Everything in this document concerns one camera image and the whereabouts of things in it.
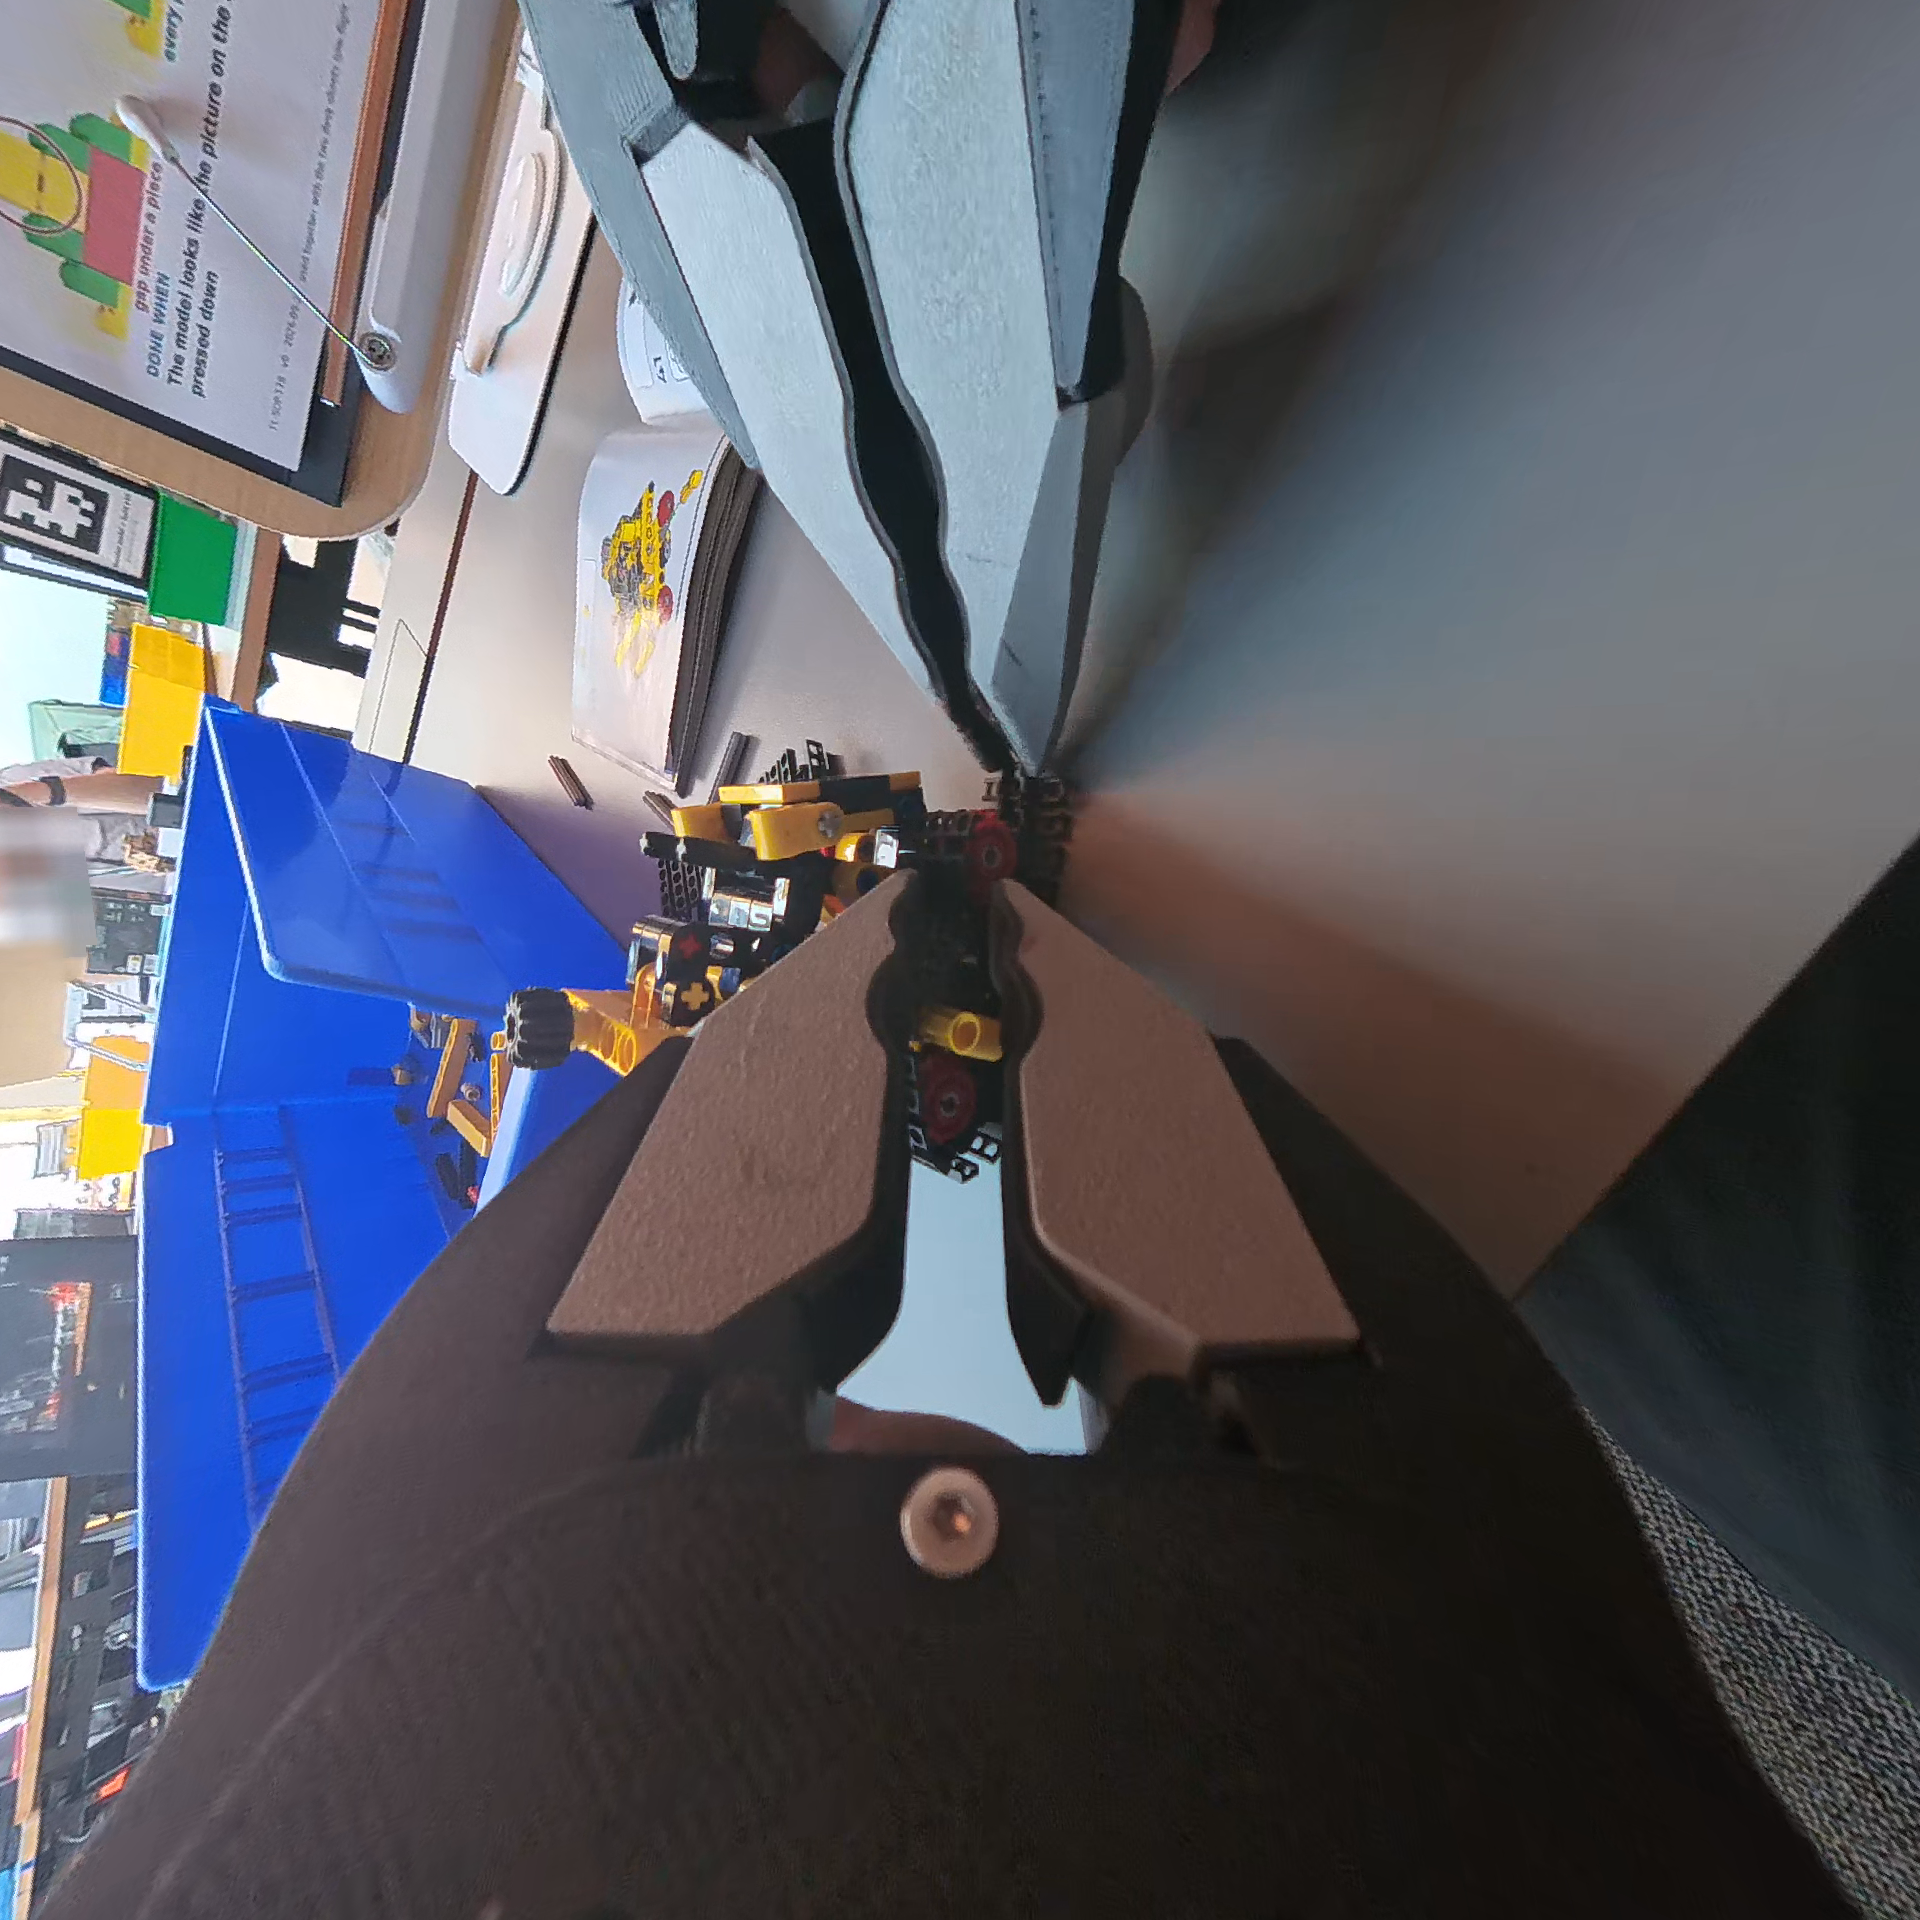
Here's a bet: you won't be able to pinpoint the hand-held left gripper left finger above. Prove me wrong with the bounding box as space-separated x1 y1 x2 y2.
546 870 920 1381

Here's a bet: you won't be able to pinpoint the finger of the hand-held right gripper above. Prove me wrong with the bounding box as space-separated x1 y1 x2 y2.
836 0 1176 770
639 117 1011 770

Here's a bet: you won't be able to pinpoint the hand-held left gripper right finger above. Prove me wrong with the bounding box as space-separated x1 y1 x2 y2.
997 878 1365 1404

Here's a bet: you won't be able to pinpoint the yellow lego bulldozer model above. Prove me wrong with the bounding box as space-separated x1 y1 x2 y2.
502 743 1075 1188

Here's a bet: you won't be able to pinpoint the loose lego pieces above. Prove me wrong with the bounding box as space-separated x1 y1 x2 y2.
392 1012 504 1202

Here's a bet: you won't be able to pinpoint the open lego instruction booklet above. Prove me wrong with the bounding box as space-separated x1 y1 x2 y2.
570 271 768 799

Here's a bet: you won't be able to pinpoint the white stand base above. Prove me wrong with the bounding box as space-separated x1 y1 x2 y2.
323 0 603 499

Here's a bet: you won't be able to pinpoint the wooden board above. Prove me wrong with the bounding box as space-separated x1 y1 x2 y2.
0 0 522 547

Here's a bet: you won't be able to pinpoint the printed instruction sheet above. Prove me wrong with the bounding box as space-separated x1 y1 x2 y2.
0 0 396 470

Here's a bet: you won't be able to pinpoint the blue plastic bin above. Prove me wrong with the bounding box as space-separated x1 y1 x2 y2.
135 696 633 1698

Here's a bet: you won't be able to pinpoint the small green bin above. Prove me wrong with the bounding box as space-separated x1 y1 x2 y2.
151 495 259 629

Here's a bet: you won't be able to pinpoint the yellow bin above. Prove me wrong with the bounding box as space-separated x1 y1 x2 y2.
117 623 209 778
73 1035 157 1183

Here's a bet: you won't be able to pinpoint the fiducial tag sign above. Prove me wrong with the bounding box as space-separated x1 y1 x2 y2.
0 435 161 583

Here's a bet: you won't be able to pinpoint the dark monitor screen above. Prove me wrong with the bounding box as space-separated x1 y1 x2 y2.
0 1236 142 1489

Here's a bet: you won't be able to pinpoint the grey fabric chair seat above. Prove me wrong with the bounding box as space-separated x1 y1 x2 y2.
1586 1411 1920 1897

